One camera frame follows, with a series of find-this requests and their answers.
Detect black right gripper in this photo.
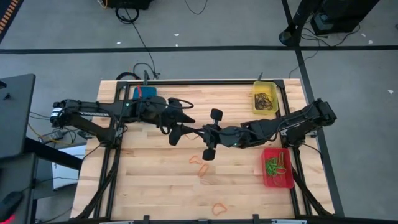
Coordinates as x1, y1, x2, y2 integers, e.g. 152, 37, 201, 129
180, 108, 247, 149

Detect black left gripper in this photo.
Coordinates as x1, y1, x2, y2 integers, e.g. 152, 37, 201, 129
161, 105, 197, 133

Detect blue plastic basket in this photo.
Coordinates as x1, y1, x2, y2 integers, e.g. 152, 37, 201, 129
132, 86, 158, 101

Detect dark brown rubber band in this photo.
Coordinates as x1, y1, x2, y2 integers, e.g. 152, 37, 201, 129
259, 93, 274, 106
254, 99, 271, 111
254, 92, 268, 105

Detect red plastic basket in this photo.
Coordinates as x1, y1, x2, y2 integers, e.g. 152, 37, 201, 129
261, 147, 295, 190

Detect yellow plastic basket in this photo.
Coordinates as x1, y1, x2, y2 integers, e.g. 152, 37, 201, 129
252, 80, 279, 115

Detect black floor tape strip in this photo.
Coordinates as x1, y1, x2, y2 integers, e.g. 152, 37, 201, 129
0, 45, 398, 55
281, 0, 345, 218

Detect black floor box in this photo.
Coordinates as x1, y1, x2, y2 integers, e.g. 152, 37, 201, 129
105, 0, 155, 10

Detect black pole stand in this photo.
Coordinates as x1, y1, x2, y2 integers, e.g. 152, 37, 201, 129
278, 0, 323, 47

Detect white box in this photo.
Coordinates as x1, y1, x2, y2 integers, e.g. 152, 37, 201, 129
51, 145, 87, 190

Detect black power adapter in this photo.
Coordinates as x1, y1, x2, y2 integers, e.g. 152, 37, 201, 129
39, 129, 65, 144

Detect black desk crossbar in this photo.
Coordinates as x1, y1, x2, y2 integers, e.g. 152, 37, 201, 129
23, 136, 83, 171

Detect grey desk top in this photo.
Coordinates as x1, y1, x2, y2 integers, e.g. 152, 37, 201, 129
0, 73, 36, 159

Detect black equipment case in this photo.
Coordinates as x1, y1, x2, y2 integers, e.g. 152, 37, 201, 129
310, 0, 381, 36

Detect black computer mouse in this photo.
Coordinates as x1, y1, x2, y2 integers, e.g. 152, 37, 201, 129
0, 190, 25, 222

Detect black mat orange stripes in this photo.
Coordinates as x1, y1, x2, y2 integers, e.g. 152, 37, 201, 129
0, 0, 25, 44

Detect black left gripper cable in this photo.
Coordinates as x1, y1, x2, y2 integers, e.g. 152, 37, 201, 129
167, 97, 195, 110

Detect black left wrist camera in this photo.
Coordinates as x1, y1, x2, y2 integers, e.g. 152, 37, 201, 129
169, 123, 183, 147

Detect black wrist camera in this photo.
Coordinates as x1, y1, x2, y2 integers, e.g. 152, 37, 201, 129
169, 123, 183, 147
201, 148, 216, 162

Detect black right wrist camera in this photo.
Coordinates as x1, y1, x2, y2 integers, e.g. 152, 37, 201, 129
201, 148, 216, 162

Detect black cable with plug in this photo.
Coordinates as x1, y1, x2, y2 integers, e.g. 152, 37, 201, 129
132, 62, 161, 85

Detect coiled black cable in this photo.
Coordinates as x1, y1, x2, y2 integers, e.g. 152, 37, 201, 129
114, 5, 140, 25
115, 72, 141, 81

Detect long black floor cable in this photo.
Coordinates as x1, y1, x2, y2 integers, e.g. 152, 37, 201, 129
126, 7, 160, 80

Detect black cable loop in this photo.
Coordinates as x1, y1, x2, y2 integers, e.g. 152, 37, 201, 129
183, 0, 208, 16

